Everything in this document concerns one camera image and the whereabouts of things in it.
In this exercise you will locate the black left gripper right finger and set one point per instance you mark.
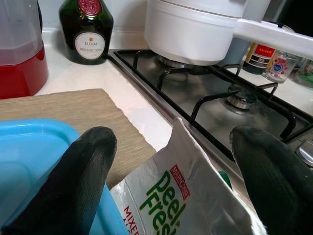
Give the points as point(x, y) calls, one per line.
point(276, 183)

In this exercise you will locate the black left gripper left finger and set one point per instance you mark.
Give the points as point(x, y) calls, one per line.
point(73, 183)

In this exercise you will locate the dark sauce bottle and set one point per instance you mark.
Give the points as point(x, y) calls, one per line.
point(256, 58)

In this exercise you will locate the beige woven mat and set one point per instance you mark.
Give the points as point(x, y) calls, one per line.
point(85, 107)

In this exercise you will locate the dark green liqueur bottle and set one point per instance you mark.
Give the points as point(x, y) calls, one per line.
point(85, 29)

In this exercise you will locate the blue lidded food container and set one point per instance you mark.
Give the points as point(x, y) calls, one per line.
point(29, 147)

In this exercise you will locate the white juice carton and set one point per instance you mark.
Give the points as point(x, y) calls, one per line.
point(176, 191)

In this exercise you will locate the floral print drinking glass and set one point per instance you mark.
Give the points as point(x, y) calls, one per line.
point(278, 68)

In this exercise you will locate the red based clear pitcher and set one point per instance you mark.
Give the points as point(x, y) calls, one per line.
point(22, 73)

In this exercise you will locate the steel gas hob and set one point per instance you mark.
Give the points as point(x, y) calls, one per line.
point(215, 110)

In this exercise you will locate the silver hob knob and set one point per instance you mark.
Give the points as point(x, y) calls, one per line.
point(305, 151)

